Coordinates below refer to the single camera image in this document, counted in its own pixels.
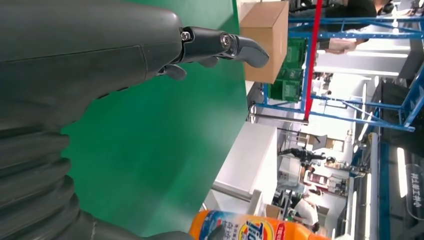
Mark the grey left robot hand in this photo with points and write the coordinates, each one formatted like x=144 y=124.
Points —
x=82 y=49

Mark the green table mat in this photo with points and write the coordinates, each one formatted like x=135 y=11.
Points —
x=159 y=132

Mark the brown cardboard box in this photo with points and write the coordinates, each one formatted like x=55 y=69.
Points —
x=265 y=43

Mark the green plastic crate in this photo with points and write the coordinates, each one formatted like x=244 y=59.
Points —
x=285 y=89
x=291 y=56

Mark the person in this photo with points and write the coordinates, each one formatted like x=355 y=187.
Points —
x=306 y=210
x=351 y=13

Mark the silver metal stand frame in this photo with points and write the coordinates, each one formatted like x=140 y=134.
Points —
x=278 y=118

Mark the blue metal shelf frame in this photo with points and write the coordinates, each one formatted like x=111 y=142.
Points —
x=348 y=34

